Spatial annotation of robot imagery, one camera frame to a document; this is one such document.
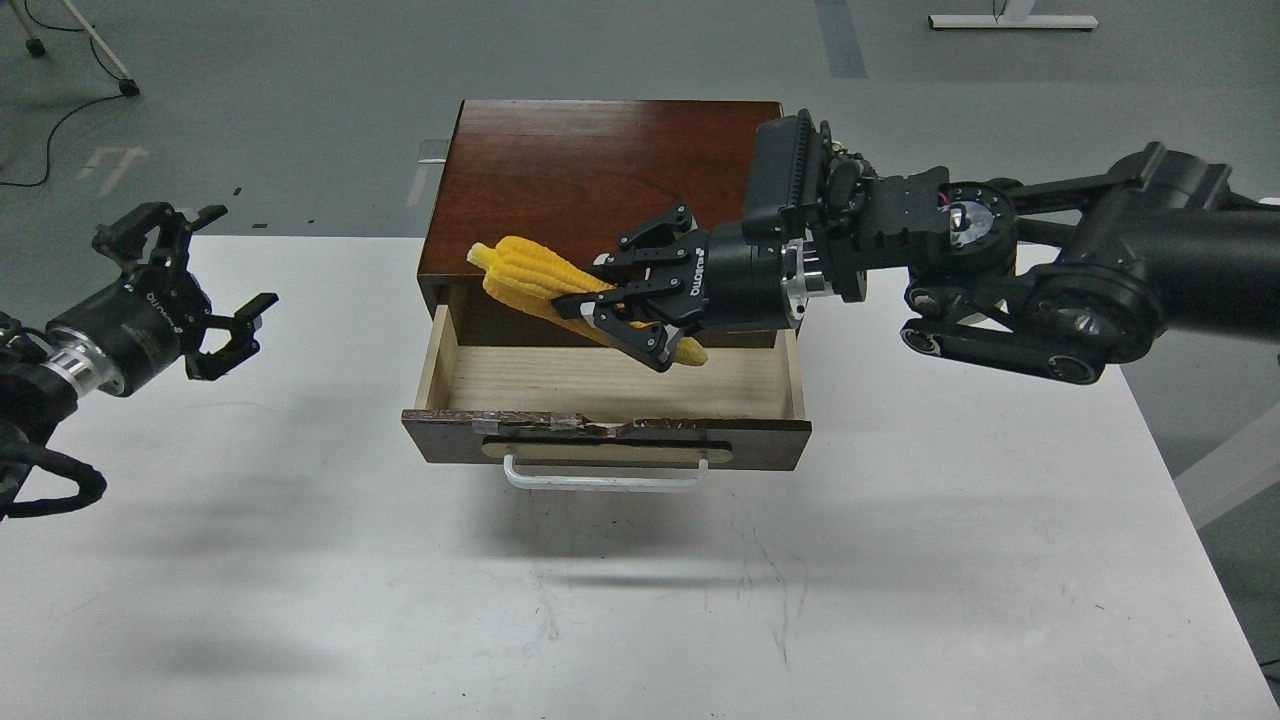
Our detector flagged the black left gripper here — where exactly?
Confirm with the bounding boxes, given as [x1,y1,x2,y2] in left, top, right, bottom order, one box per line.
[44,202,279,398]

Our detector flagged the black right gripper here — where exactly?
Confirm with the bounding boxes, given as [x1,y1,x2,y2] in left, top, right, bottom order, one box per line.
[550,204,805,372]

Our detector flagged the yellow corn cob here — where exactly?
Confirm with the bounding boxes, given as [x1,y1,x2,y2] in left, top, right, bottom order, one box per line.
[466,234,709,366]

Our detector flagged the wooden drawer with white handle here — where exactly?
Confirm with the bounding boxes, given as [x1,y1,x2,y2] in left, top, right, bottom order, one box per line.
[401,296,812,493]

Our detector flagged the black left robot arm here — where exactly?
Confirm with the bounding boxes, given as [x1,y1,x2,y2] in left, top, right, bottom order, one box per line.
[1,202,278,518]

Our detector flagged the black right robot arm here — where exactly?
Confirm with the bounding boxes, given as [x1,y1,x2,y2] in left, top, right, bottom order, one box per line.
[550,111,1279,386]

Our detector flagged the dark wooden cabinet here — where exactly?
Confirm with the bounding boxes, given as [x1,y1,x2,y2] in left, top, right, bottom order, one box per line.
[417,99,783,347]

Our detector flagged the white stand with wheels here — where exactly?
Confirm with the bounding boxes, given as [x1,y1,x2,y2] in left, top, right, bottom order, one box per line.
[18,0,142,99]

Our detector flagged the white table leg base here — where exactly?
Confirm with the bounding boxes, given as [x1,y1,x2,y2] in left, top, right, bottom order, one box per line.
[927,1,1100,32]

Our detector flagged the black floor cable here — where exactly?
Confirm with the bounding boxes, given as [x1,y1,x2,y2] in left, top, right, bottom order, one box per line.
[0,0,125,191]

